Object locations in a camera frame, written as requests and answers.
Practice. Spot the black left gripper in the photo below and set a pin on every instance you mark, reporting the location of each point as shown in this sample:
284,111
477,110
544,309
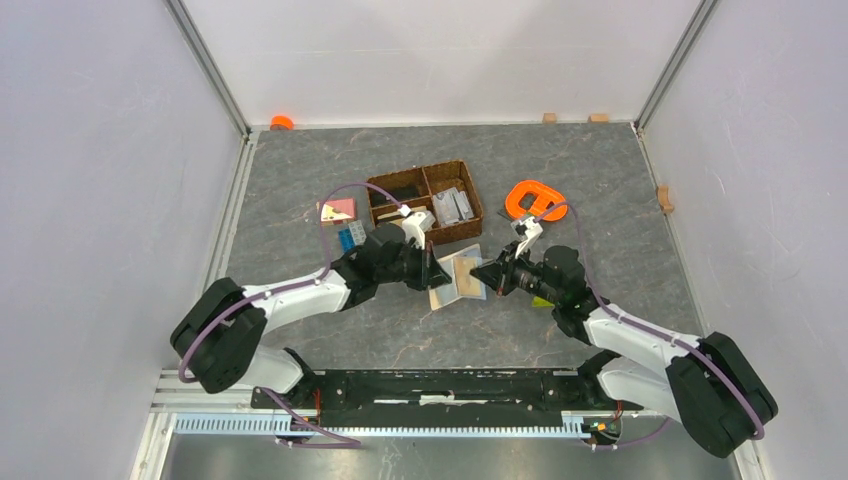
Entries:
429,269

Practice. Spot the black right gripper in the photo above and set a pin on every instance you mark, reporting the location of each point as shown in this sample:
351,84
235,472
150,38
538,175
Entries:
499,274

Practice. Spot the beige leather card holder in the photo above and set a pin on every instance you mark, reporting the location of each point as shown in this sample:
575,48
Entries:
447,294

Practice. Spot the orange credit card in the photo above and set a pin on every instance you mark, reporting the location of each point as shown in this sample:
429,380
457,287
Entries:
467,286

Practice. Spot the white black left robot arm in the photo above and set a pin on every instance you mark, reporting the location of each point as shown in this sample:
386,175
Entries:
219,340

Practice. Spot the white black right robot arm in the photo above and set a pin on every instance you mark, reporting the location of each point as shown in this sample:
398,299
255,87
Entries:
669,364

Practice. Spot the yellow cards in basket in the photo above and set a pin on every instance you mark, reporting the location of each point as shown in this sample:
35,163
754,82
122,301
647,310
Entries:
397,217

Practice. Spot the silver cards in basket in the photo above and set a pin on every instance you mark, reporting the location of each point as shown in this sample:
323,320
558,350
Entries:
452,206

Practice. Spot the black cards in basket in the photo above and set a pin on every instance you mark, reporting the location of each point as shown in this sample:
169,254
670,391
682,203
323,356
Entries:
401,194

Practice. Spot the playing card box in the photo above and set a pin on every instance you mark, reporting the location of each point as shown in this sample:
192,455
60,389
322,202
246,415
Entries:
337,211

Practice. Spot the lime green toy brick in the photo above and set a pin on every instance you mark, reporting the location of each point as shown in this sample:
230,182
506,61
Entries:
538,302

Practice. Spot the brown woven divided basket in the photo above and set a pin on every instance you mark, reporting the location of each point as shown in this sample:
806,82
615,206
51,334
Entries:
432,179

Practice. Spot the grey toy brick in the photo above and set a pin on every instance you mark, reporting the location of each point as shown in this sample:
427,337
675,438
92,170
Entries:
357,232

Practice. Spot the blue toy brick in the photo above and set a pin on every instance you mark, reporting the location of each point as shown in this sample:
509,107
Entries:
346,240

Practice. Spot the curved wooden piece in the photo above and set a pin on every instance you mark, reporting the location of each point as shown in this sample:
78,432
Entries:
664,199

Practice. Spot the wooden block right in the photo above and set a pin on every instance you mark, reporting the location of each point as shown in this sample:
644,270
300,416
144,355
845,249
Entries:
598,118

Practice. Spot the orange round cap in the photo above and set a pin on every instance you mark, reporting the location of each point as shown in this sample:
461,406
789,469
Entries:
281,122

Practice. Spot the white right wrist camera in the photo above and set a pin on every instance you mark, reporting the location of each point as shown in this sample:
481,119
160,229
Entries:
529,230

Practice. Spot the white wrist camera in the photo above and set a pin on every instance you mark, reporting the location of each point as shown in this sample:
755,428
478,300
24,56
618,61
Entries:
529,230
415,225

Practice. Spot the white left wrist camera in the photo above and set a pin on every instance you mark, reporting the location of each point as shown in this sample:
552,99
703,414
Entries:
415,225

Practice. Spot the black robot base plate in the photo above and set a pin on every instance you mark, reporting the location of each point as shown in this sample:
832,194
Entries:
525,397

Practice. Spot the aluminium frame rail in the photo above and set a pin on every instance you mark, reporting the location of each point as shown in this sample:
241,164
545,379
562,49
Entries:
245,409

